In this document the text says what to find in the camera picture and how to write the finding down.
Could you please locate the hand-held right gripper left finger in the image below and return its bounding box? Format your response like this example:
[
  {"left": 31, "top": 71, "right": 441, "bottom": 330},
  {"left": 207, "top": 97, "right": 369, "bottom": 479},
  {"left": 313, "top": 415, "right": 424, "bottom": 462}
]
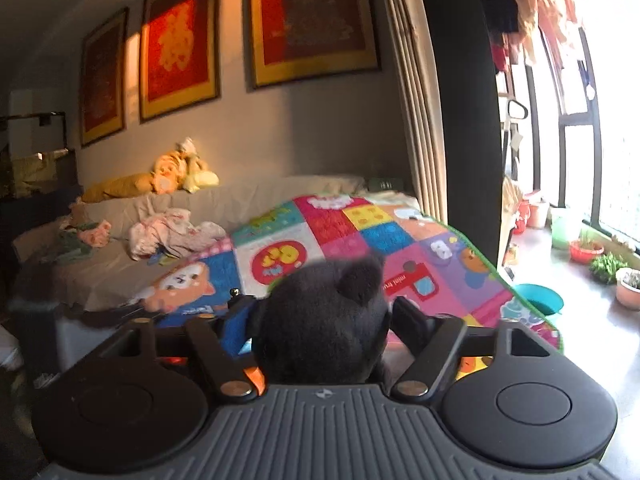
[{"left": 107, "top": 294, "right": 266, "bottom": 404}]

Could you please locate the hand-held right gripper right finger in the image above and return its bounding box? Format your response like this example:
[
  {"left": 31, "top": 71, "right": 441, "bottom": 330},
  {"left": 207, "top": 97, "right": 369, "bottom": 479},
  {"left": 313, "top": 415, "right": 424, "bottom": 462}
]
[{"left": 389, "top": 297, "right": 557, "bottom": 404}]

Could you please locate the black plush toy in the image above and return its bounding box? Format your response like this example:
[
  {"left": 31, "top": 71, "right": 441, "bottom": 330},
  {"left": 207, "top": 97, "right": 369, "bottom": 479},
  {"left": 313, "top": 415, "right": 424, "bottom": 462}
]
[{"left": 250, "top": 255, "right": 396, "bottom": 396}]

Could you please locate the colourful printed play mat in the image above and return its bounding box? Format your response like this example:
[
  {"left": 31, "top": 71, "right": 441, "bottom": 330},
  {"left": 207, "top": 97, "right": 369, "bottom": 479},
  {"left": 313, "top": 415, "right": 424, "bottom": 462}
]
[{"left": 127, "top": 194, "right": 565, "bottom": 376}]

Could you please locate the pile of pink clothes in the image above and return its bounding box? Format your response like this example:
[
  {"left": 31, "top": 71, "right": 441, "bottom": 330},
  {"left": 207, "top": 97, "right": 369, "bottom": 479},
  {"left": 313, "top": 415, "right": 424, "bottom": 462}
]
[{"left": 129, "top": 208, "right": 227, "bottom": 261}]

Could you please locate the teal plastic basin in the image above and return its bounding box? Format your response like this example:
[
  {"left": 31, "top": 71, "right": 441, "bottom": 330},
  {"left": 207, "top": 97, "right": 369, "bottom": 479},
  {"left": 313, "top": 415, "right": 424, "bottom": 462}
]
[{"left": 512, "top": 284, "right": 565, "bottom": 317}]

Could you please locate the beige sofa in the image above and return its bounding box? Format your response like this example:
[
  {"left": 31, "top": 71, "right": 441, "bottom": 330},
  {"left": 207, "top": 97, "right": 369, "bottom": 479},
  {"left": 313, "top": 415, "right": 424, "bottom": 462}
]
[{"left": 12, "top": 175, "right": 422, "bottom": 361}]

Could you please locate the pink plastic pot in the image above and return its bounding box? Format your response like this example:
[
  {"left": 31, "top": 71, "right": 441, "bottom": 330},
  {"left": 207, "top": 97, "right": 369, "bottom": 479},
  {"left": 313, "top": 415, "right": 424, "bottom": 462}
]
[{"left": 528, "top": 200, "right": 550, "bottom": 229}]

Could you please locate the orange tiger plush toy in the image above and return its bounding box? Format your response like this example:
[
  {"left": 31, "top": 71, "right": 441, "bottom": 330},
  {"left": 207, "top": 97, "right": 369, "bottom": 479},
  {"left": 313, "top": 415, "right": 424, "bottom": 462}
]
[{"left": 150, "top": 137, "right": 221, "bottom": 196}]

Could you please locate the small pink and green cloth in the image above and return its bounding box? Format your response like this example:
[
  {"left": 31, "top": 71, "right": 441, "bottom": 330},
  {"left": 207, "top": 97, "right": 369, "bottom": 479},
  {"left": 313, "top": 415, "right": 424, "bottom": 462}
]
[{"left": 60, "top": 210, "right": 114, "bottom": 262}]

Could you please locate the green plastic bucket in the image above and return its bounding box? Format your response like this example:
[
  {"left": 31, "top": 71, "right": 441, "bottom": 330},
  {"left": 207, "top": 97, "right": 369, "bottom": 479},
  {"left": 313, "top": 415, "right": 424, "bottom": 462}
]
[{"left": 550, "top": 206, "right": 585, "bottom": 250}]

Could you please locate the yellow pillow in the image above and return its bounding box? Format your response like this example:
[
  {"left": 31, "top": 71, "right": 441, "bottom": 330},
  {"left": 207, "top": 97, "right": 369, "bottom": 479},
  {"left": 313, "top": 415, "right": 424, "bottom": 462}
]
[{"left": 82, "top": 172, "right": 157, "bottom": 204}]

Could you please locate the red flower pot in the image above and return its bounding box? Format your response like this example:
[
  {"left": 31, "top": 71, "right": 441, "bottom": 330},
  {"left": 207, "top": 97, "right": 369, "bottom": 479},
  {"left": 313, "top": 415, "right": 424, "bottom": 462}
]
[{"left": 570, "top": 240, "right": 605, "bottom": 264}]

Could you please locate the green leafy potted plant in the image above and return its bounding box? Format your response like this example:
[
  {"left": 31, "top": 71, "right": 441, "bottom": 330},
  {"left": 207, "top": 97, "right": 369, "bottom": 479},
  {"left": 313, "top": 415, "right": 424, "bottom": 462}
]
[{"left": 590, "top": 252, "right": 629, "bottom": 284}]

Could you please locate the beige curtain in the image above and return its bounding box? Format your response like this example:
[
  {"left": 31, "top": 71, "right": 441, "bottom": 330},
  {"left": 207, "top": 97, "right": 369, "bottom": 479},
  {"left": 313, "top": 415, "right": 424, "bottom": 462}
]
[{"left": 377, "top": 0, "right": 448, "bottom": 224}]

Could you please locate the pink flower pot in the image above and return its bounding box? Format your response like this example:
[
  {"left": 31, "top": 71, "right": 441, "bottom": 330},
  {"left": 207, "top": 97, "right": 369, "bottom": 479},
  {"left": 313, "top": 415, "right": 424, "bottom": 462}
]
[{"left": 615, "top": 267, "right": 640, "bottom": 311}]

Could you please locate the dark glass cabinet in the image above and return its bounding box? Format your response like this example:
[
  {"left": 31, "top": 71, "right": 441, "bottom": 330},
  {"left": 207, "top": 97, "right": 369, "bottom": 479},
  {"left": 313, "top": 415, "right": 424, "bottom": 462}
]
[{"left": 0, "top": 112, "right": 83, "bottom": 241}]

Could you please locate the small dark red framed picture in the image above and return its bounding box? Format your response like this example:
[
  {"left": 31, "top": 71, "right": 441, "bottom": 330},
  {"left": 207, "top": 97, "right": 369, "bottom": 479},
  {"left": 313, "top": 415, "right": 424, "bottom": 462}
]
[{"left": 79, "top": 7, "right": 130, "bottom": 148}]

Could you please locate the red and gold framed picture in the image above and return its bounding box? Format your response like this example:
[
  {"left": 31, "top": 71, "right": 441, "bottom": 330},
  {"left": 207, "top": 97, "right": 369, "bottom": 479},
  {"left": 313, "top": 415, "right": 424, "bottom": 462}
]
[{"left": 139, "top": 0, "right": 222, "bottom": 123}]

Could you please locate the large red framed picture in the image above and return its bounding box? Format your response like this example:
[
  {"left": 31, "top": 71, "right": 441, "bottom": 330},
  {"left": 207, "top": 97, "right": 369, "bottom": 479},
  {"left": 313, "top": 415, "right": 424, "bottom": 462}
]
[{"left": 248, "top": 0, "right": 382, "bottom": 90}]

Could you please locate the hanging laundry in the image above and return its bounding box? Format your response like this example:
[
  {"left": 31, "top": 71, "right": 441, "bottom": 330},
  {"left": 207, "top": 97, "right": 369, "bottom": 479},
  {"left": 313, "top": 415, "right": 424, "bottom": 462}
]
[{"left": 487, "top": 0, "right": 585, "bottom": 70}]

